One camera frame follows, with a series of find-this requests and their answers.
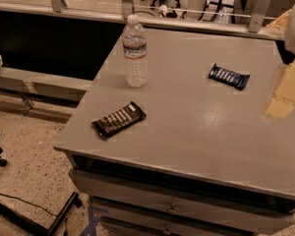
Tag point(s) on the grey side bench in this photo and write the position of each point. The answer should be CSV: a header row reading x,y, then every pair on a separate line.
x,y
29,86

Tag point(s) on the black floor stand frame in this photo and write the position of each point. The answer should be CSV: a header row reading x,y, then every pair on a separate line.
x,y
42,223

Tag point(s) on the drawer knob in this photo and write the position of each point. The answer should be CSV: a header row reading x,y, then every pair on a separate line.
x,y
166,231
172,210

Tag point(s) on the black rxbar chocolate bar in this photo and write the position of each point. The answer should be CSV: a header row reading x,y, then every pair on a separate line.
x,y
119,120

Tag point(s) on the grey drawer cabinet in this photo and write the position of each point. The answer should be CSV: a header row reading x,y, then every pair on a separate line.
x,y
204,146

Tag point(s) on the lower drawer knob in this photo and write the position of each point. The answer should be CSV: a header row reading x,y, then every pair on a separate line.
x,y
166,231

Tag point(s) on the metal railing frame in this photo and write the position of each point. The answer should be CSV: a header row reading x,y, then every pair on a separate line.
x,y
232,17

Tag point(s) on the clear plastic water bottle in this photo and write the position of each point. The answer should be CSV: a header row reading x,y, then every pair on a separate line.
x,y
135,49

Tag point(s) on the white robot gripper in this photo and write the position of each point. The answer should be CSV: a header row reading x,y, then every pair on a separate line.
x,y
282,101

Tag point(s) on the upper drawer knob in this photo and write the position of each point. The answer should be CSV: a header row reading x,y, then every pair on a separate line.
x,y
172,210

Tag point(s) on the blue rxbar blueberry bar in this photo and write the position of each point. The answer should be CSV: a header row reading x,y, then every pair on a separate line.
x,y
227,77

